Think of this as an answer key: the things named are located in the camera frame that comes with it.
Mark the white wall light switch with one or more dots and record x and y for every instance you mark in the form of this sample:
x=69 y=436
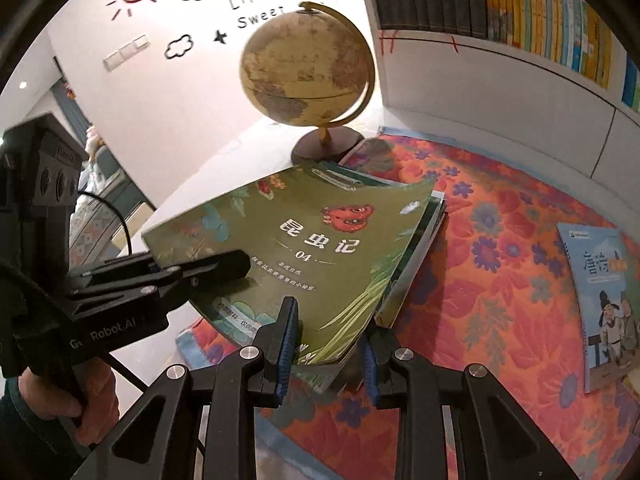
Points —
x=125 y=52

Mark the pile of books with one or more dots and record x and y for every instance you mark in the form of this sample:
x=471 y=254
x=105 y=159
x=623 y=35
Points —
x=417 y=255

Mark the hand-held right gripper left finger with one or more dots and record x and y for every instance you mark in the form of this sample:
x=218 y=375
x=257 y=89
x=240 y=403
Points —
x=287 y=340

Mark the light blue poetry book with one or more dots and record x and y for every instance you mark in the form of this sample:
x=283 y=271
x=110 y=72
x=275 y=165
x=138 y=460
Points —
x=605 y=300

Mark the person's left hand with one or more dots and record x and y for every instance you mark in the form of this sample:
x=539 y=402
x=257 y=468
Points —
x=100 y=395

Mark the antique style globe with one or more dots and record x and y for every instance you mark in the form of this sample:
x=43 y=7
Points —
x=300 y=70

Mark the person's left forearm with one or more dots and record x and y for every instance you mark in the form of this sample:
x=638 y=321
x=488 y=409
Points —
x=30 y=445

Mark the grey blue door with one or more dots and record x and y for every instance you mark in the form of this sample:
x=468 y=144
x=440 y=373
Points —
x=75 y=110

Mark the black lettering wall decal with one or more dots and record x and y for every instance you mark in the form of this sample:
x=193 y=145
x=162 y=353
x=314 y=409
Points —
x=243 y=21

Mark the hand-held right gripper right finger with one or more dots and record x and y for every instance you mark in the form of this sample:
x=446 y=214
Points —
x=369 y=380

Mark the patterned grey cloth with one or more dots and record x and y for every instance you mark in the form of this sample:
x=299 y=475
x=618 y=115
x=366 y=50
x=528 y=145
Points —
x=100 y=225

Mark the olive green insect book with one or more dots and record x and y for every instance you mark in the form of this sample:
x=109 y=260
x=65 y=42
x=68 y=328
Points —
x=310 y=240

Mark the white bookcase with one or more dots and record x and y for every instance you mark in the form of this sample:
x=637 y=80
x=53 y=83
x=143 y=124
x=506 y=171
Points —
x=500 y=90

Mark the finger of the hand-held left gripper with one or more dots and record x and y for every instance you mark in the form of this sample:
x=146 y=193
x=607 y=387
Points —
x=210 y=272
x=120 y=267

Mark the floral quilted mat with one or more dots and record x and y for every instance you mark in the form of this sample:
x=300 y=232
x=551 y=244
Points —
x=500 y=285

